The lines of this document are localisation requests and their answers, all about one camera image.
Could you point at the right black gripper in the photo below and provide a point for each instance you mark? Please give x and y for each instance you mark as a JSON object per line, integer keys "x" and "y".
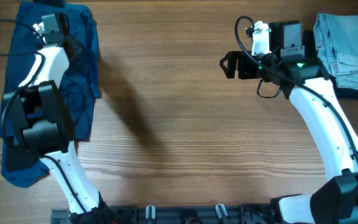
{"x": 239, "y": 65}

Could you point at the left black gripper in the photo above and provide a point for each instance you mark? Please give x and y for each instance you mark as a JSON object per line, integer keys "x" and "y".
{"x": 72, "y": 47}

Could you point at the dark blue denim shorts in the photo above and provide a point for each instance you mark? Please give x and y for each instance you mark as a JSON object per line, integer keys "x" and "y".
{"x": 79, "y": 85}

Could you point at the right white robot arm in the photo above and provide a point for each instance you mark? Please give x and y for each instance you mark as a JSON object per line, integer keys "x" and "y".
{"x": 305, "y": 82}

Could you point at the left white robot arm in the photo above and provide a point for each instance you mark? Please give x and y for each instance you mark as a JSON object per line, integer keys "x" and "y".
{"x": 43, "y": 127}

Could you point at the light blue folded jeans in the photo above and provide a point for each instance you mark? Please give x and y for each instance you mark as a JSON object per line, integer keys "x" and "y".
{"x": 336, "y": 42}

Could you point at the dark folded garment under jeans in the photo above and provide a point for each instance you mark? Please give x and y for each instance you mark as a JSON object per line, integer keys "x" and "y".
{"x": 310, "y": 51}

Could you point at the teal blue garment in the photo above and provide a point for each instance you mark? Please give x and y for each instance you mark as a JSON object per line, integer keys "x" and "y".
{"x": 19, "y": 168}

